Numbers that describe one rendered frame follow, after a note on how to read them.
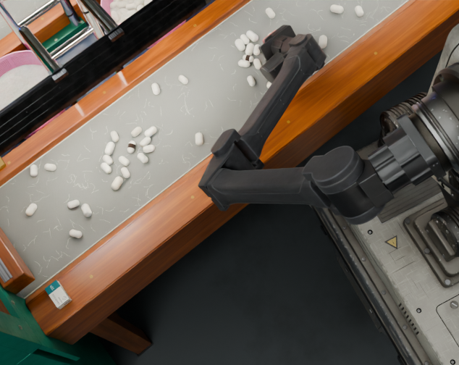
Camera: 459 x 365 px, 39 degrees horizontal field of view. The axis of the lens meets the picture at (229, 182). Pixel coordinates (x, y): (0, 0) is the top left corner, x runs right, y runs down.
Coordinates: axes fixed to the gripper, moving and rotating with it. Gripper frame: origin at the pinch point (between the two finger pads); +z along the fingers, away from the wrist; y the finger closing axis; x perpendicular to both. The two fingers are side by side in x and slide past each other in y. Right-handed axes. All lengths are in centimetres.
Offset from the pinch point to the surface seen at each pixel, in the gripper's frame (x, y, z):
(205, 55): -4.5, 14.1, 8.1
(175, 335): 76, 72, 27
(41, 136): -13, 63, 13
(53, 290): 11, 83, -17
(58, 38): -26, 42, 37
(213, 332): 81, 61, 21
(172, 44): -11.4, 19.5, 12.2
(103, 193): 5, 59, -3
